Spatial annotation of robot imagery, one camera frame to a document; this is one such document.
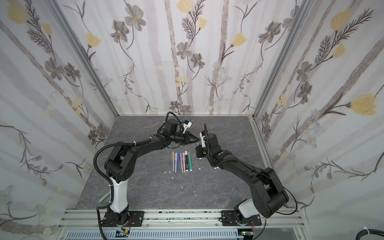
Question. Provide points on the purple capped pink pen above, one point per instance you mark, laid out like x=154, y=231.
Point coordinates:
x=181, y=163

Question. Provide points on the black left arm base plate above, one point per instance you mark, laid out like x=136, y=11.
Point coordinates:
x=135, y=218

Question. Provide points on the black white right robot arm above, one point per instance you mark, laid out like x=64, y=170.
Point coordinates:
x=267, y=192

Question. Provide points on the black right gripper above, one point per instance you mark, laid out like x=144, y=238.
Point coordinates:
x=202, y=148

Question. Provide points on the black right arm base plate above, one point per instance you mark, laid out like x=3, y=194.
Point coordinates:
x=229, y=217

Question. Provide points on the black pen white cap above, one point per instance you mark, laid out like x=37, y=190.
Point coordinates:
x=186, y=161

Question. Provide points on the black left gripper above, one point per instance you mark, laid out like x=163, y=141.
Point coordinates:
x=187, y=138

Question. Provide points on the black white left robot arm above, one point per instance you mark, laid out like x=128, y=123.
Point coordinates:
x=121, y=163

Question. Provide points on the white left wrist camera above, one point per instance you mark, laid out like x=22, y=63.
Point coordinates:
x=185, y=125

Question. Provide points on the aluminium front rail frame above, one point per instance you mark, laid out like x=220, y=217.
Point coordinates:
x=282, y=226

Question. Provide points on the white slotted cable duct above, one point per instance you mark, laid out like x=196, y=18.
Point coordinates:
x=160, y=234

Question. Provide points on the teal green highlighter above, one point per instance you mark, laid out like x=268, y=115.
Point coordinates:
x=190, y=162

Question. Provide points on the dark blue pen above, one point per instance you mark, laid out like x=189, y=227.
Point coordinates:
x=178, y=162

